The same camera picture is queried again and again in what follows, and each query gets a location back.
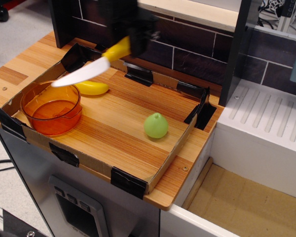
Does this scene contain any yellow toy banana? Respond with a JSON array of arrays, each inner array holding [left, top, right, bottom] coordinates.
[[75, 81, 109, 95]]

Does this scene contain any dark grey shelf post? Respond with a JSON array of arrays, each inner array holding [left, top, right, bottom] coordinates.
[[219, 0, 262, 107]]

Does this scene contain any orange transparent plastic pot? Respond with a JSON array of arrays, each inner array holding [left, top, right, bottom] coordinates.
[[20, 81, 82, 136]]

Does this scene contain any white toy sink unit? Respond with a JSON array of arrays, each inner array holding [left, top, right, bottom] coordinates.
[[160, 80, 296, 237]]

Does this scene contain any cardboard fence with black tape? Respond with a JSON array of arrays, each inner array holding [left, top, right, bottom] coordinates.
[[0, 42, 223, 210]]

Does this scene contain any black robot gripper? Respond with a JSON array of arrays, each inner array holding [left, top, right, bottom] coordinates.
[[98, 0, 158, 58]]

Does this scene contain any silver toy oven front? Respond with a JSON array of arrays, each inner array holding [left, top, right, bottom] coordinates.
[[0, 128, 160, 237]]

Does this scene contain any yellow handled white toy knife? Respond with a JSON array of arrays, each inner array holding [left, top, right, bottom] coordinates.
[[51, 36, 131, 87]]

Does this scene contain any green toy pear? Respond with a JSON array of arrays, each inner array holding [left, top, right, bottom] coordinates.
[[144, 113, 168, 139]]

